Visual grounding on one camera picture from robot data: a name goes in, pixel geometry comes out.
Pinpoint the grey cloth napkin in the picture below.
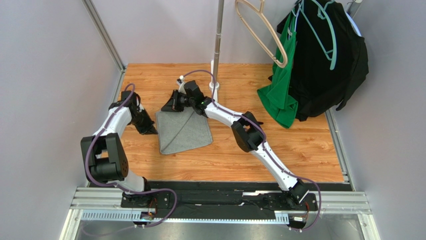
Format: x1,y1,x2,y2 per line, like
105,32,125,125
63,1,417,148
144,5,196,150
155,108,213,155

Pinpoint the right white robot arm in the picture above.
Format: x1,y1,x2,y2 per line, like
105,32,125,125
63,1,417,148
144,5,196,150
161,80,309,205

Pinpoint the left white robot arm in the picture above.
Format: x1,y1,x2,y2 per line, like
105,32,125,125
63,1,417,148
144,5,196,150
80,90,158,195

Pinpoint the metal stand pole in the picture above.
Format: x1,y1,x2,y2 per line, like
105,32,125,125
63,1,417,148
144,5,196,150
210,0,225,79

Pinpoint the green shirt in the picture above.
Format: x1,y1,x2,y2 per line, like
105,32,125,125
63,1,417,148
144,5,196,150
257,13,298,129

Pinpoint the beige clothes hanger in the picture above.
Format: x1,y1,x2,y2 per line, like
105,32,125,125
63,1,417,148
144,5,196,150
234,0,289,68

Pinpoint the black shirt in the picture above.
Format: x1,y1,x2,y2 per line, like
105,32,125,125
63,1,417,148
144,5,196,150
288,0,369,122

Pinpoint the teal clothes hanger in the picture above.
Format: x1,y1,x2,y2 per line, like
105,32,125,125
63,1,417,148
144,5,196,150
291,0,338,71

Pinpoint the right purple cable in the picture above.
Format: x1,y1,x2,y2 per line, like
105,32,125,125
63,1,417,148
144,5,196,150
177,69,323,232

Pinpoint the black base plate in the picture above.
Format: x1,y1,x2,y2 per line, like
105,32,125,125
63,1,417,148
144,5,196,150
118,181,321,220

